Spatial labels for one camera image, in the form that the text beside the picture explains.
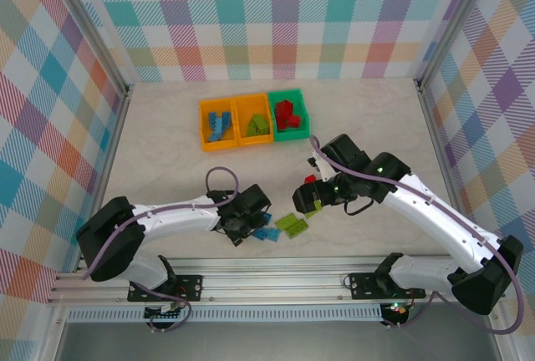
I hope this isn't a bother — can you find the green plastic bin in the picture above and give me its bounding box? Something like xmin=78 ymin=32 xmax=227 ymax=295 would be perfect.
xmin=267 ymin=88 xmax=311 ymax=144

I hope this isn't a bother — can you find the orange plastic bin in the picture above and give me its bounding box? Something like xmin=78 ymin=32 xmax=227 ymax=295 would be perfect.
xmin=198 ymin=98 xmax=239 ymax=152
xmin=233 ymin=93 xmax=275 ymax=147

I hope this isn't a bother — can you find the small electronics board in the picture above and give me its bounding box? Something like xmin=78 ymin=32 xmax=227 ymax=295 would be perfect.
xmin=382 ymin=301 xmax=413 ymax=327
xmin=144 ymin=304 xmax=185 ymax=325

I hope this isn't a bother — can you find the grey metal panel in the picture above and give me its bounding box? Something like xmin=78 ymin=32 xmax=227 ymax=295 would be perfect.
xmin=53 ymin=319 xmax=502 ymax=361

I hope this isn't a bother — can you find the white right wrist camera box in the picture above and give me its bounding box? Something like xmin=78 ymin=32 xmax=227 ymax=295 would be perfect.
xmin=308 ymin=150 xmax=336 ymax=183

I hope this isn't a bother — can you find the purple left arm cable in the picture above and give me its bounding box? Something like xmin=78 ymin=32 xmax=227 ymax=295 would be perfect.
xmin=81 ymin=166 xmax=242 ymax=333

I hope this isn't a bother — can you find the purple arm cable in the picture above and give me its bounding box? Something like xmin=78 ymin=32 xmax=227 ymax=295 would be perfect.
xmin=308 ymin=135 xmax=524 ymax=335
xmin=81 ymin=166 xmax=242 ymax=333

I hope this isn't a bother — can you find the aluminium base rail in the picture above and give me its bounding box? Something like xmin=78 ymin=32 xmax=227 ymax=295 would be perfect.
xmin=45 ymin=255 xmax=507 ymax=307

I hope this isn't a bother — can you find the white slotted cable duct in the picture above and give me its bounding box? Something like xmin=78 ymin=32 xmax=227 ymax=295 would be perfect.
xmin=66 ymin=304 xmax=384 ymax=323

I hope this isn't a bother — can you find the aluminium side rail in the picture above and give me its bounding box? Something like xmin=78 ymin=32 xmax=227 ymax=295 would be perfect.
xmin=415 ymin=80 xmax=486 ymax=268
xmin=73 ymin=84 xmax=135 ymax=274

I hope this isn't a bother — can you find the aluminium frame post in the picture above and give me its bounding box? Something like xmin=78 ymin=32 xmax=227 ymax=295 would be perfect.
xmin=413 ymin=0 xmax=498 ymax=90
xmin=48 ymin=0 xmax=135 ymax=101

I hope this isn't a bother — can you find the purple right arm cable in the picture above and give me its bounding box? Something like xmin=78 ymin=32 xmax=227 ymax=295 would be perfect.
xmin=308 ymin=135 xmax=524 ymax=335

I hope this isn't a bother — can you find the aluminium frame leg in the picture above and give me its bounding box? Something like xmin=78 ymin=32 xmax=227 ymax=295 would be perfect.
xmin=484 ymin=300 xmax=522 ymax=361
xmin=39 ymin=305 xmax=70 ymax=361

